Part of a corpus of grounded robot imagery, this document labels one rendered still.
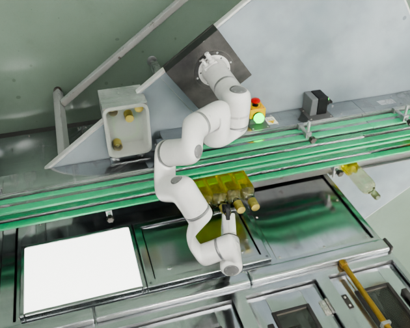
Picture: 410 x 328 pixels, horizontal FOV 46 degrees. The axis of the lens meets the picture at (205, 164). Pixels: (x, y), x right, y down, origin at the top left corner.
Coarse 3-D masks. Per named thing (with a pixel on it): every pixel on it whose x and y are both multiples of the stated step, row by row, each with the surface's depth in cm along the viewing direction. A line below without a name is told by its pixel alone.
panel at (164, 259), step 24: (216, 216) 198; (240, 216) 198; (144, 240) 188; (168, 240) 187; (240, 240) 187; (24, 264) 177; (144, 264) 176; (168, 264) 177; (192, 264) 177; (216, 264) 177; (264, 264) 179; (24, 288) 168; (144, 288) 168; (48, 312) 161
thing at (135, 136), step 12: (108, 108) 178; (120, 108) 179; (132, 108) 188; (144, 108) 183; (108, 120) 188; (120, 120) 190; (144, 120) 189; (108, 132) 183; (120, 132) 193; (132, 132) 194; (144, 132) 194; (108, 144) 186; (132, 144) 196; (144, 144) 195; (120, 156) 191
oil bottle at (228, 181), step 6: (222, 174) 195; (228, 174) 195; (222, 180) 192; (228, 180) 192; (234, 180) 192; (228, 186) 189; (234, 186) 189; (228, 192) 187; (234, 192) 187; (240, 192) 188; (228, 198) 187
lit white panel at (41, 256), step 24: (72, 240) 187; (96, 240) 187; (120, 240) 187; (48, 264) 177; (72, 264) 177; (96, 264) 177; (120, 264) 177; (48, 288) 168; (72, 288) 168; (96, 288) 168; (120, 288) 168; (24, 312) 160
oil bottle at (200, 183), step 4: (196, 180) 193; (200, 180) 193; (204, 180) 193; (196, 184) 191; (200, 184) 191; (204, 184) 191; (200, 188) 189; (204, 188) 189; (208, 188) 189; (204, 192) 187; (208, 192) 187; (204, 196) 185; (208, 196) 185; (208, 200) 184; (212, 200) 186
